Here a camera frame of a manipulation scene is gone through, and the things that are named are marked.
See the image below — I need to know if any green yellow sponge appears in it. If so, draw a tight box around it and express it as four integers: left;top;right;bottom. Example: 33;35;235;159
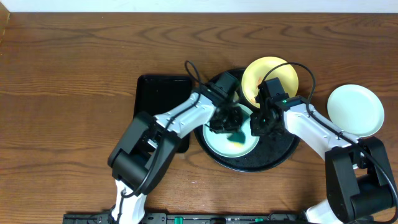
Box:
227;130;246;145

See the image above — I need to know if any mint plate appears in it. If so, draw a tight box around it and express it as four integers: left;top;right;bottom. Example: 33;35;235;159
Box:
202;104;259;157
326;84;385;137

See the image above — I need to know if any yellow plate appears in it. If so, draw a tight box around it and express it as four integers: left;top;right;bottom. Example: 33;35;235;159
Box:
241;57;299;108

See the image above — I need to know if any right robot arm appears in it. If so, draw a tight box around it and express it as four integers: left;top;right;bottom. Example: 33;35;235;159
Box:
251;93;397;223

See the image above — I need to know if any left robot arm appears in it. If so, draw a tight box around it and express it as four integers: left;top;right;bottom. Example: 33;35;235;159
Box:
108;86;238;223

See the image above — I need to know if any black round tray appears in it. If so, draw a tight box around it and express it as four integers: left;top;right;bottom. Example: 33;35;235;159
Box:
193;67;301;173

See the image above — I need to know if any black rectangular tray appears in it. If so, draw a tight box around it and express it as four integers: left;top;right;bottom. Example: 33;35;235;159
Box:
132;73;193;154

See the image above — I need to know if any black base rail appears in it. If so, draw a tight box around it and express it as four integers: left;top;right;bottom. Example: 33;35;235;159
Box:
62;213;308;224

